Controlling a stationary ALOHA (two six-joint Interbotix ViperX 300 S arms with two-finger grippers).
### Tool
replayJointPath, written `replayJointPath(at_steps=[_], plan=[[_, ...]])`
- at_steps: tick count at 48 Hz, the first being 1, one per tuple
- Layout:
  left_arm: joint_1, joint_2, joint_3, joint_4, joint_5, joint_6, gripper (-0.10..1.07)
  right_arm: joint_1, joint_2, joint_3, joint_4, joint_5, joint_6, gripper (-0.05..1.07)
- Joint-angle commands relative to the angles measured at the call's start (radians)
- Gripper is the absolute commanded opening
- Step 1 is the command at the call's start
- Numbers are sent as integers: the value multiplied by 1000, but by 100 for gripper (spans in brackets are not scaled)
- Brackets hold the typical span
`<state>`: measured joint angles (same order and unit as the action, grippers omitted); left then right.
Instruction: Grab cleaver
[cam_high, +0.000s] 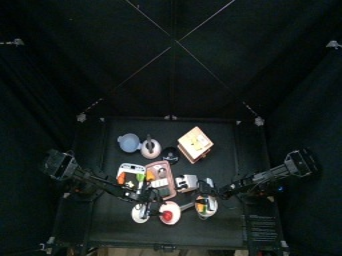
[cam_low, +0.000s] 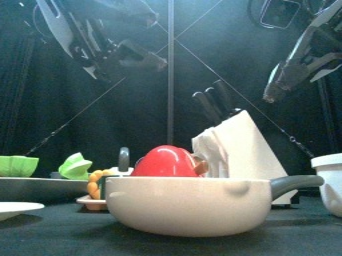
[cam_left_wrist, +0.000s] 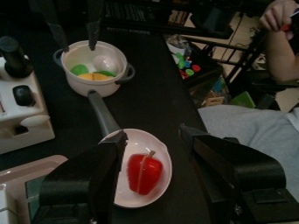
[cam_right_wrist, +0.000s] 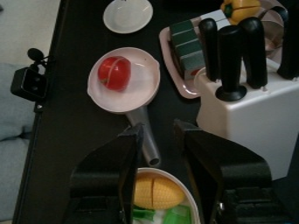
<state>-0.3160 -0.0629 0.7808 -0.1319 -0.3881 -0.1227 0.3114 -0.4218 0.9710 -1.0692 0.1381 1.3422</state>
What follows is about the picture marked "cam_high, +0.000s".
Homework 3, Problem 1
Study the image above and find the black toy block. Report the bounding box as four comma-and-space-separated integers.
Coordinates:
157, 186, 172, 198

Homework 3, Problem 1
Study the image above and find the white toy knife block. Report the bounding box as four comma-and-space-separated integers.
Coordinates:
173, 174, 200, 194

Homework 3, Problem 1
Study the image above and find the black toy item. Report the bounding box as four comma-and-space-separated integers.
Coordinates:
122, 172, 138, 190

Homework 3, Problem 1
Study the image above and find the pink tray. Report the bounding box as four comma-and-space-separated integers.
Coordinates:
144, 160, 177, 201

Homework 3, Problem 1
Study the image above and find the white tray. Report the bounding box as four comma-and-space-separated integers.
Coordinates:
114, 162, 148, 192

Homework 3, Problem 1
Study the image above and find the black lid grey knob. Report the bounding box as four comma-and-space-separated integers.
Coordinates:
160, 147, 181, 166

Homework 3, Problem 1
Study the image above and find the wooden toy stove box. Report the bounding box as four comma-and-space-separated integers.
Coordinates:
176, 125, 215, 165

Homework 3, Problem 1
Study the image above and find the pale blue bowl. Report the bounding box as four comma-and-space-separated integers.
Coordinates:
116, 133, 142, 154

